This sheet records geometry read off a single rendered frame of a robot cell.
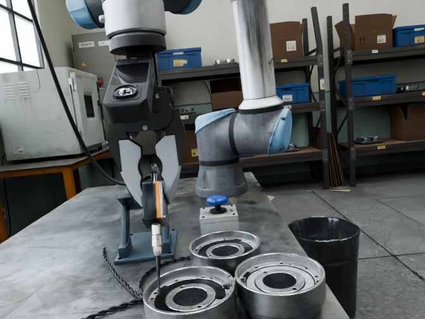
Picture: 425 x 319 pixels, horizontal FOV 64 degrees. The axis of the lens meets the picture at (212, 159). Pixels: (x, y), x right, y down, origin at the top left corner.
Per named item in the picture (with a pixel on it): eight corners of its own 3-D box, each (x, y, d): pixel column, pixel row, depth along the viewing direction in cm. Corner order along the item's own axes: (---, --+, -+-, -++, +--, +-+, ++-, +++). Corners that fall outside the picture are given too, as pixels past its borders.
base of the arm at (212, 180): (197, 187, 107) (193, 156, 106) (245, 183, 107) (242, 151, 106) (195, 200, 92) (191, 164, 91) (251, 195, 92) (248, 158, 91)
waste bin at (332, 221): (376, 328, 153) (373, 237, 147) (301, 335, 154) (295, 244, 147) (346, 288, 187) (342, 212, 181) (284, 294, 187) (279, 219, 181)
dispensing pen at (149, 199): (143, 295, 37) (140, 158, 45) (150, 299, 41) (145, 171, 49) (163, 293, 38) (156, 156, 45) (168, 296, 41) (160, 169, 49)
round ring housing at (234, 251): (214, 250, 59) (212, 227, 58) (272, 259, 53) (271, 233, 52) (178, 279, 50) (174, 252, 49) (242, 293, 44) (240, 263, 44)
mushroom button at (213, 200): (230, 223, 64) (227, 197, 63) (209, 226, 64) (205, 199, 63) (229, 217, 68) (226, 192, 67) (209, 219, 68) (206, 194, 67)
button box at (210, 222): (240, 238, 62) (238, 212, 62) (202, 242, 63) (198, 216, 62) (236, 224, 71) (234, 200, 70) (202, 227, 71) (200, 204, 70)
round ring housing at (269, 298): (334, 288, 43) (332, 257, 43) (315, 340, 34) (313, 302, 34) (257, 275, 48) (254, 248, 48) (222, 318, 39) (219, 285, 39)
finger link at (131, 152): (150, 197, 50) (149, 134, 49) (144, 209, 44) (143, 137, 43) (128, 197, 50) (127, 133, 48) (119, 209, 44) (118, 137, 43)
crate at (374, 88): (380, 95, 423) (379, 76, 420) (397, 93, 386) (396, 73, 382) (338, 99, 423) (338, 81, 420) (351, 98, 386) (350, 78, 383)
